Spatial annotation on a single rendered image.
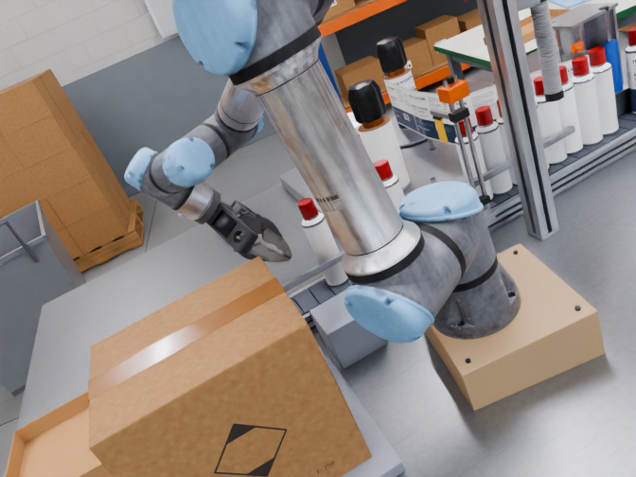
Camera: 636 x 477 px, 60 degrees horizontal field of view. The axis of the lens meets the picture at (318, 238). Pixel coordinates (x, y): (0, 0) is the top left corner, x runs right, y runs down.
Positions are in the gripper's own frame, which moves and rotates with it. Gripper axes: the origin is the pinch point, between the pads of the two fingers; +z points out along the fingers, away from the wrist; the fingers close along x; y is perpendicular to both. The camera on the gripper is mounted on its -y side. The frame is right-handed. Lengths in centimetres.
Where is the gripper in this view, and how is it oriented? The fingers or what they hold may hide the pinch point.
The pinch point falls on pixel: (287, 256)
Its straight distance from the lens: 114.1
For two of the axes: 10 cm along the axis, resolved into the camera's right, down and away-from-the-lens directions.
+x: -5.7, 8.1, 0.9
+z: 7.4, 4.7, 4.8
